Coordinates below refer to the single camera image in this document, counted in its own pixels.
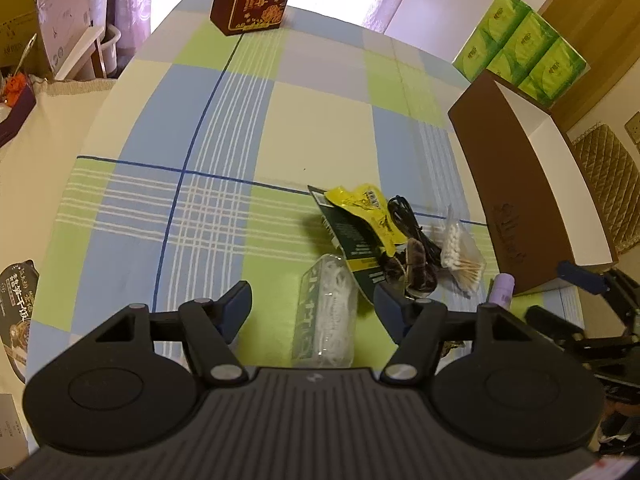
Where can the bag of cotton swabs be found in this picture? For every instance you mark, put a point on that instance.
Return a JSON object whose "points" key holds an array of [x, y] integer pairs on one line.
{"points": [[457, 255]]}

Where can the dark green packet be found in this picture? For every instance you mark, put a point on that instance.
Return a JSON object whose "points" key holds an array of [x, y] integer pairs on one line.
{"points": [[350, 242]]}

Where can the brown cardboard carton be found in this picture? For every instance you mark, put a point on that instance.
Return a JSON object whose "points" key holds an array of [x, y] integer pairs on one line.
{"points": [[17, 10]]}

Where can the wall socket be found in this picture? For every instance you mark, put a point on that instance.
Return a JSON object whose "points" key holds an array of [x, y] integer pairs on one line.
{"points": [[634, 127]]}

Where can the cream cloth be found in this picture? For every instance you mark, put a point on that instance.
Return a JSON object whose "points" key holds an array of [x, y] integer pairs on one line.
{"points": [[45, 135]]}

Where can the white printed carton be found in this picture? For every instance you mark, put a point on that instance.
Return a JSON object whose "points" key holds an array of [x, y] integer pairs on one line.
{"points": [[65, 5]]}

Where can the small white box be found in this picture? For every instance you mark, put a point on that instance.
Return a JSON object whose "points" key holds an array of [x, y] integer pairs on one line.
{"points": [[10, 425]]}

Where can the checked tablecloth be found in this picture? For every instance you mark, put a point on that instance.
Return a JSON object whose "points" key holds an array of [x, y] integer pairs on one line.
{"points": [[250, 110]]}

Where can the instant noodle bowl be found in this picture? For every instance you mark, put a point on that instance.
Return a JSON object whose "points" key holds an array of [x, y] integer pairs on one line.
{"points": [[17, 310]]}

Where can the clear box of floss picks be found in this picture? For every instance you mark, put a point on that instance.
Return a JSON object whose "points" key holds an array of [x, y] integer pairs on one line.
{"points": [[325, 310]]}

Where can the pack of green tissue packets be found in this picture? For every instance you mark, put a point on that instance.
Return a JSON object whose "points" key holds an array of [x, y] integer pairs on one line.
{"points": [[520, 52]]}

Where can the brown cardboard box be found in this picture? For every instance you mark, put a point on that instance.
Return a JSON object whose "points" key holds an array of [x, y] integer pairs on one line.
{"points": [[500, 170]]}

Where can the pale purple curtain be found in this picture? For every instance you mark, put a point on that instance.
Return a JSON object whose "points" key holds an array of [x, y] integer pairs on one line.
{"points": [[140, 5]]}

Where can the orange flowers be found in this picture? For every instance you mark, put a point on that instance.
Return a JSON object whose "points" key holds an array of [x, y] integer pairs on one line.
{"points": [[14, 85]]}

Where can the dark purple box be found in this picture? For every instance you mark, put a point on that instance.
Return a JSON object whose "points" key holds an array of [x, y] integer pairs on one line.
{"points": [[15, 115]]}

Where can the wooden panel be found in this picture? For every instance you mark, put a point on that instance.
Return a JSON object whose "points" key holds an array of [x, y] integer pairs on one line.
{"points": [[595, 5]]}

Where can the yellow snack packet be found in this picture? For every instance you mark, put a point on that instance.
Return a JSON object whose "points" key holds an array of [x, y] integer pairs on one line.
{"points": [[370, 210]]}

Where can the golden quilted cushion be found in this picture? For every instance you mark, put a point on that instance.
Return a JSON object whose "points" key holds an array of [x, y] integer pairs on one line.
{"points": [[610, 195]]}

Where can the dark brown shiny packet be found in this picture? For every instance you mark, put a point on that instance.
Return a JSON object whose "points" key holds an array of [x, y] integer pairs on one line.
{"points": [[415, 262]]}

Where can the purple lip balm tube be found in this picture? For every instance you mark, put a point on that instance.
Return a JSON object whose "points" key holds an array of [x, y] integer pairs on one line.
{"points": [[501, 290]]}

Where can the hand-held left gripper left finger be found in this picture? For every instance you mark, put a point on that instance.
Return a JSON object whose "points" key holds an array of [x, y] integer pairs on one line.
{"points": [[237, 306]]}

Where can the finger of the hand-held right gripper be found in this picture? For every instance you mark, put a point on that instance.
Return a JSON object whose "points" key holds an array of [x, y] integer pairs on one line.
{"points": [[580, 276], [555, 324]]}

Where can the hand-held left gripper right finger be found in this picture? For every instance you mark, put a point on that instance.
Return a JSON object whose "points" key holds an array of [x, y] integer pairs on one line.
{"points": [[387, 310]]}

